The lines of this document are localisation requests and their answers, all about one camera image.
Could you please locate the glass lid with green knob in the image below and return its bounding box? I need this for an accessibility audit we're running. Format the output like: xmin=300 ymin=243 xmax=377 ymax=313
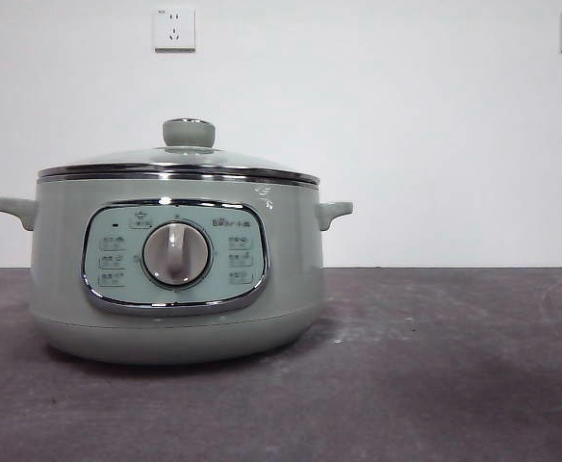
xmin=38 ymin=116 xmax=320 ymax=188

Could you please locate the pale green electric cooking pot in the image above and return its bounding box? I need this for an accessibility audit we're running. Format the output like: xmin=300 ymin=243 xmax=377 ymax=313
xmin=0 ymin=173 xmax=354 ymax=366

